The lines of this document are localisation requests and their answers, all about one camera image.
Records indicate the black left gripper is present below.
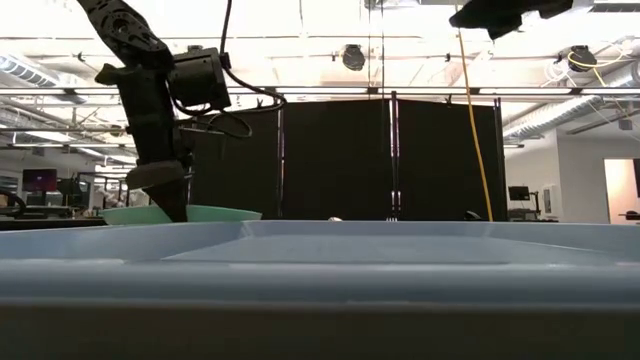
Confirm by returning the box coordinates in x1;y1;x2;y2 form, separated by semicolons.
94;62;195;224

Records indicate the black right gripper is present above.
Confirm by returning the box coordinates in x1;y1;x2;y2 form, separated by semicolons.
448;0;525;41

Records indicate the teal plastic plate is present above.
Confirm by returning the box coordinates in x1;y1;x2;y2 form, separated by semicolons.
101;203;263;226

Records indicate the blue plastic tray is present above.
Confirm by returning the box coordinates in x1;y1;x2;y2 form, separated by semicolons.
0;219;640;304

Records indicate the distant lab workbench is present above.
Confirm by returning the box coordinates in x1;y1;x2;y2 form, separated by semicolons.
57;172;151;220

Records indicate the purple-lit computer monitor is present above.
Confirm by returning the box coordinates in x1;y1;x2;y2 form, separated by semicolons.
21;168;59;194

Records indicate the black folding partition screen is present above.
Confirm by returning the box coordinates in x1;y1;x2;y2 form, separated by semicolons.
189;97;509;222

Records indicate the black ceiling cord reel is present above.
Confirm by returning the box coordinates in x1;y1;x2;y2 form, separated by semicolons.
341;43;367;72
567;44;599;74

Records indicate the yellow hanging cable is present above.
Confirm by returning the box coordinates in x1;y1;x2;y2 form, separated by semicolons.
453;0;495;222

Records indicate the silver ceiling duct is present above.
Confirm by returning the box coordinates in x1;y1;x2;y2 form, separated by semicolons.
0;52;89;104
502;62;640;141

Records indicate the black aluminium table frame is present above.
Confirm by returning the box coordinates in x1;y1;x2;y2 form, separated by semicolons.
0;215;109;232

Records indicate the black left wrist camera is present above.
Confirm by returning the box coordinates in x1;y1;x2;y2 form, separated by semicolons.
169;45;234;112

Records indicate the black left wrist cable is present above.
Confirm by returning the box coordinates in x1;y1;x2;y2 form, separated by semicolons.
169;0;289;141

